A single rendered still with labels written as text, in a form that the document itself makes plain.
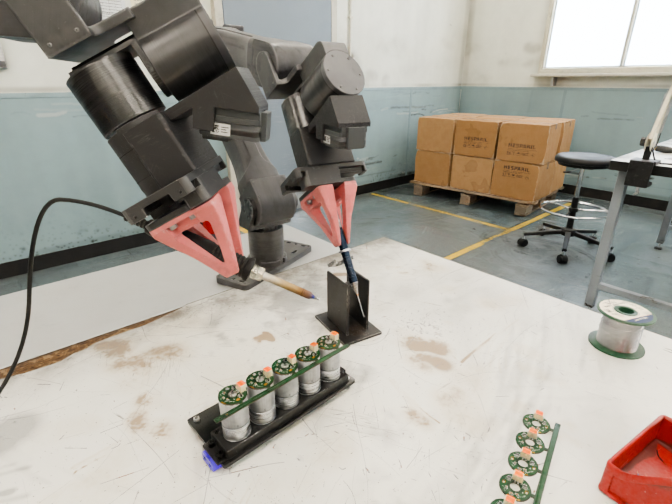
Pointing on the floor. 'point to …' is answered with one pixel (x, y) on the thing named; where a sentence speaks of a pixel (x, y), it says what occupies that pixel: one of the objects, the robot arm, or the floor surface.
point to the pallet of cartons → (492, 157)
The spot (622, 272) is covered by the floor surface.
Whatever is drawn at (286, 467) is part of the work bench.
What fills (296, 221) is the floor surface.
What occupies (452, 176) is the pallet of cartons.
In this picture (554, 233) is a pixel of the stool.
